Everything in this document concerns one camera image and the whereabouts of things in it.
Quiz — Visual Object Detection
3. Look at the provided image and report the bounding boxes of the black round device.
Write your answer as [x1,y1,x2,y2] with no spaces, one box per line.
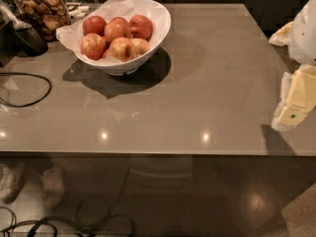
[14,27,48,56]

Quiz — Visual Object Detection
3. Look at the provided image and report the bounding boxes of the white items behind bowl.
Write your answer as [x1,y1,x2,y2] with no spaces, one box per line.
[67,4,89,19]

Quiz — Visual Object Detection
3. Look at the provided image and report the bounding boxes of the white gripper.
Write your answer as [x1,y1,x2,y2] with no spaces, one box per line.
[269,0,316,131]

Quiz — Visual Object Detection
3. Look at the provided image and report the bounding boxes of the red apple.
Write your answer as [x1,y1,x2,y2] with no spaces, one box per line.
[83,16,107,36]
[129,15,153,40]
[81,33,107,60]
[104,18,131,42]

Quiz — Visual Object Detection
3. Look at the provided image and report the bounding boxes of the black cable on table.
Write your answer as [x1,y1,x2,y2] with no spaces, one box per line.
[0,71,52,109]

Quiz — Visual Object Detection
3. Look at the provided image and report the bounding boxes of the black cables on floor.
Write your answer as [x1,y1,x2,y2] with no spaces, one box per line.
[0,168,136,237]

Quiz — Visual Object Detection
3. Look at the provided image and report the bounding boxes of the red apple back right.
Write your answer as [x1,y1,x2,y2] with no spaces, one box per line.
[129,15,153,40]

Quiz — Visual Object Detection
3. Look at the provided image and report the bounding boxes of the yellow-red apple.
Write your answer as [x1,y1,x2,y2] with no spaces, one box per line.
[132,38,150,56]
[109,38,136,62]

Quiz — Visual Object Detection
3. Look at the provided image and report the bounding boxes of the red apple back left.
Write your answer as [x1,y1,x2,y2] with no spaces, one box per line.
[83,16,107,36]

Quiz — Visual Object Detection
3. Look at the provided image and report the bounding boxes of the red apple back middle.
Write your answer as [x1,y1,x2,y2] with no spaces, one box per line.
[104,18,131,42]

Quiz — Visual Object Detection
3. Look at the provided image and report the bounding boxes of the white ceramic bowl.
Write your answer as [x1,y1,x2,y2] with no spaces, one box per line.
[75,0,171,76]

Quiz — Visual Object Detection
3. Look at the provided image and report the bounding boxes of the glass jar of snacks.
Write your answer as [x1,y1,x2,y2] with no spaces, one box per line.
[14,0,70,41]

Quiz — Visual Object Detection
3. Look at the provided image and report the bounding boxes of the red apple front left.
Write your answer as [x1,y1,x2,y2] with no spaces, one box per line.
[81,33,107,60]

